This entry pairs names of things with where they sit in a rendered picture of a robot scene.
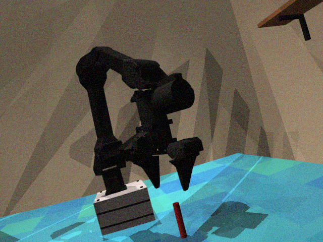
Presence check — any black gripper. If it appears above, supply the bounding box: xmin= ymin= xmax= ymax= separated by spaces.
xmin=133 ymin=115 xmax=203 ymax=191

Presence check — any dark red peg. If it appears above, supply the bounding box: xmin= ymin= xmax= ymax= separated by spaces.
xmin=173 ymin=202 xmax=187 ymax=238

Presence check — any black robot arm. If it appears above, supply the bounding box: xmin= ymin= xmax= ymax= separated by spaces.
xmin=76 ymin=46 xmax=195 ymax=196

